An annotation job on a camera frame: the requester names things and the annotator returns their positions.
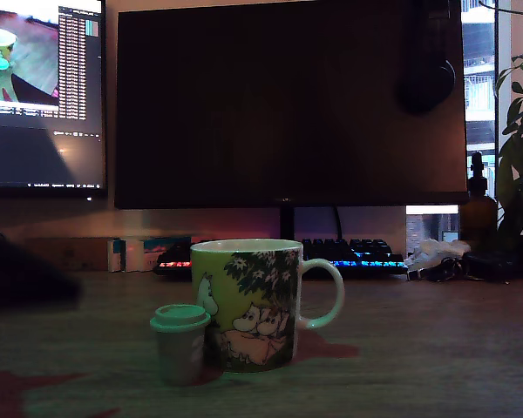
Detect grey capsule green lid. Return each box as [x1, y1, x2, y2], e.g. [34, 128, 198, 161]
[149, 303, 213, 387]

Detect brown cardboard box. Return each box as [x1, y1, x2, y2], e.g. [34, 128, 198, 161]
[25, 237, 111, 272]

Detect white box teal stripe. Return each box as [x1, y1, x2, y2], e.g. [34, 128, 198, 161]
[107, 238, 126, 273]

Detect blue and white box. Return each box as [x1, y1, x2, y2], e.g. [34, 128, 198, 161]
[125, 236, 193, 273]

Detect lit computer monitor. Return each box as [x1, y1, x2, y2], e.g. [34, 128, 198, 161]
[0, 0, 109, 199]

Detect green cartoon print mug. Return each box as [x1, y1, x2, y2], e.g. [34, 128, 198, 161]
[189, 238, 346, 374]

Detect black monitor stand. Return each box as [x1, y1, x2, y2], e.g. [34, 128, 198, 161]
[280, 206, 296, 240]

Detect large dark computer monitor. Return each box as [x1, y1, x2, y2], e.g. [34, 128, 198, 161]
[113, 0, 470, 210]

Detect black backlit keyboard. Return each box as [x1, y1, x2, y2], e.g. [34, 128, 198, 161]
[152, 237, 410, 278]

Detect crumpled white tissue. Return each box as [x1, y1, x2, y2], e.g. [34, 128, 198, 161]
[407, 238, 472, 271]

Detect black bunch of keys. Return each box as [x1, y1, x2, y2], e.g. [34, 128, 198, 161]
[407, 256, 467, 283]

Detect black headphones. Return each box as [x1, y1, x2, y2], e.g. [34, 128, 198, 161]
[396, 0, 458, 117]

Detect amber pump bottle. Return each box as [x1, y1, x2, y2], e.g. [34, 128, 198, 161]
[459, 151, 499, 245]

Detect black wallet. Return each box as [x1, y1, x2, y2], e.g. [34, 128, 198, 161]
[460, 250, 522, 282]

